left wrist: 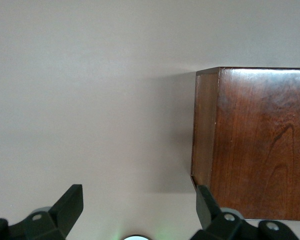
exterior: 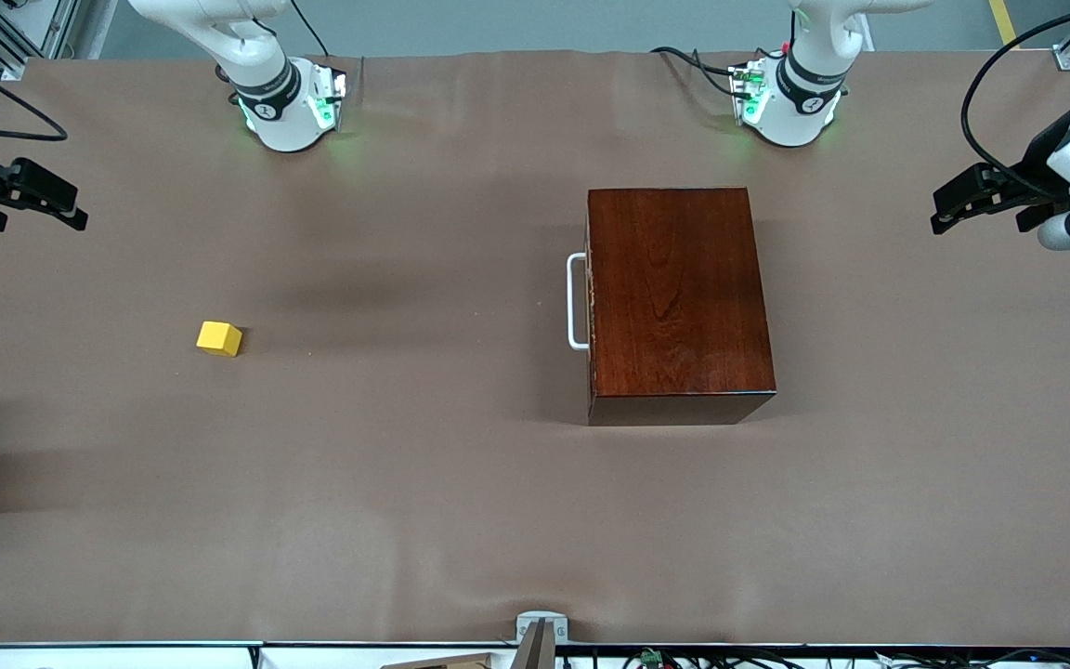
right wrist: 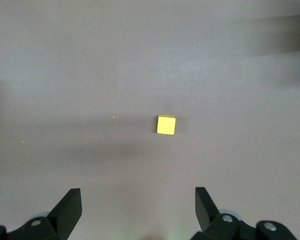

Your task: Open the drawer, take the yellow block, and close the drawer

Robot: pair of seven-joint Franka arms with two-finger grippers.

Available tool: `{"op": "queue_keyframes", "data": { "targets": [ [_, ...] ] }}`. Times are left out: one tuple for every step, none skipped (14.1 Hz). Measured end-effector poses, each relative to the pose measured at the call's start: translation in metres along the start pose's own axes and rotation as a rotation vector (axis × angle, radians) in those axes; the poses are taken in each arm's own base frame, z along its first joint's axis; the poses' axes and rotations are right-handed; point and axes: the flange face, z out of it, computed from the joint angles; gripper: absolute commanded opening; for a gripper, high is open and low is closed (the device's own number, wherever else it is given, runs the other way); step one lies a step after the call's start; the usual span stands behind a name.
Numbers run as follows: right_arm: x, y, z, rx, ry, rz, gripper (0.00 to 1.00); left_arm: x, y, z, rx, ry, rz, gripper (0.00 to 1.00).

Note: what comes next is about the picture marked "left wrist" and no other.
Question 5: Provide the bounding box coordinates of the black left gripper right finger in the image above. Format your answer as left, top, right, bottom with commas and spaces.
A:
189, 184, 300, 240

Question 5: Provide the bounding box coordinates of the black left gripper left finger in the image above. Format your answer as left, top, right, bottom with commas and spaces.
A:
0, 184, 84, 240

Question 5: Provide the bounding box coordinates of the dark red wooden cabinet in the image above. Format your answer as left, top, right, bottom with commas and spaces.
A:
190, 66, 300, 222

